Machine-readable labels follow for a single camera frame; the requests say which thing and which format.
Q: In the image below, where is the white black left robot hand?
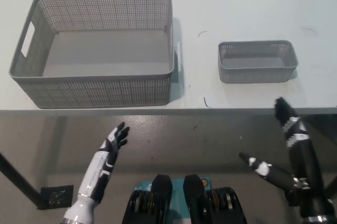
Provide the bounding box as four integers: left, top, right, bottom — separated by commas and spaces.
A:
77, 121, 131, 205

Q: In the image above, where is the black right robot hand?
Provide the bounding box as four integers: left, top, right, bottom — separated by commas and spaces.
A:
238, 97, 331, 220

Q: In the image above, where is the small grey perforated basket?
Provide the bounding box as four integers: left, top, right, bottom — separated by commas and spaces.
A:
217, 40, 299, 84

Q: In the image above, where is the black teal robot torso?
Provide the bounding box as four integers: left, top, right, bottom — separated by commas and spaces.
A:
121, 174, 248, 224

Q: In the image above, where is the large grey perforated basket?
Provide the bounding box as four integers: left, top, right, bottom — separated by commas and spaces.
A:
9, 0, 182, 109

